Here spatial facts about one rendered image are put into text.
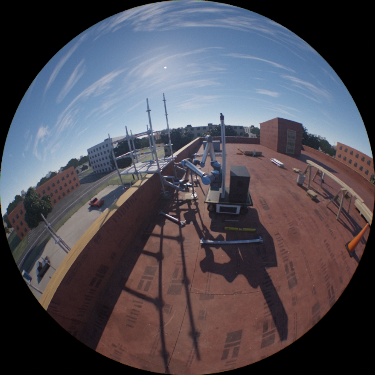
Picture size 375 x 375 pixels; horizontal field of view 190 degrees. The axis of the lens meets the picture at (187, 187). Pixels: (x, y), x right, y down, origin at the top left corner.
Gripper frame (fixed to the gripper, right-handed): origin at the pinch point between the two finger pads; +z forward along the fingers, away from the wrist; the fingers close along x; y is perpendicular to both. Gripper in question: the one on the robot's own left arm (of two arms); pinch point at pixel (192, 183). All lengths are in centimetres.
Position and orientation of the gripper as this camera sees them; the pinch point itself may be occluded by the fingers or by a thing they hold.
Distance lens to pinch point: 272.4
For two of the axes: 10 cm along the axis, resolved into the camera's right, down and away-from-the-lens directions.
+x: -4.9, -3.6, 7.9
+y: -1.1, -8.7, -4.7
